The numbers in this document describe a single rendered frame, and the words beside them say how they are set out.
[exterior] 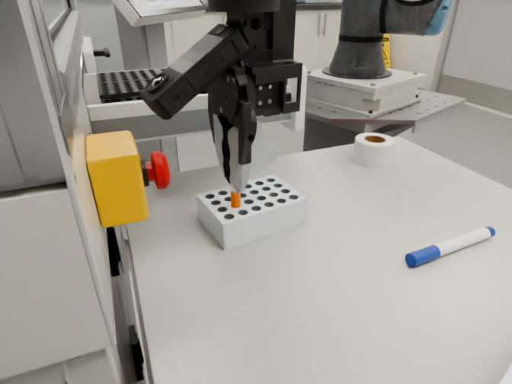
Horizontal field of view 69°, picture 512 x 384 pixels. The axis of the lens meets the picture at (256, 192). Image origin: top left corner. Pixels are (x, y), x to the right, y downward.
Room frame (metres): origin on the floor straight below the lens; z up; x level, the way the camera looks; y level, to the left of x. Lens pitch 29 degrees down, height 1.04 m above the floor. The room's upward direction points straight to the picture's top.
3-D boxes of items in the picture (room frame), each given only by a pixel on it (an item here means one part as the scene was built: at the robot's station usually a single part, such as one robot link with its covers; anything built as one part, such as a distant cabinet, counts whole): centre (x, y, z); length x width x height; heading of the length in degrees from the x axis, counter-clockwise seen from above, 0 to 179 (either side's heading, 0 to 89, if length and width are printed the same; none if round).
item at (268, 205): (0.43, 0.01, 0.78); 0.12 x 0.08 x 0.04; 120
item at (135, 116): (0.67, 0.17, 0.86); 0.40 x 0.26 x 0.06; 112
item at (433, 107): (1.09, -0.30, 0.70); 0.45 x 0.44 x 0.12; 131
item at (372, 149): (0.63, -0.22, 0.78); 0.07 x 0.07 x 0.04
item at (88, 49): (0.92, 0.39, 0.87); 0.29 x 0.02 x 0.11; 22
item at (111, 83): (0.68, 0.16, 0.87); 0.22 x 0.18 x 0.06; 112
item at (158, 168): (0.34, 0.11, 0.88); 0.04 x 0.03 x 0.04; 22
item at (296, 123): (0.75, -0.02, 0.87); 0.29 x 0.02 x 0.11; 22
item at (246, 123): (0.38, 0.02, 0.91); 0.05 x 0.02 x 0.09; 30
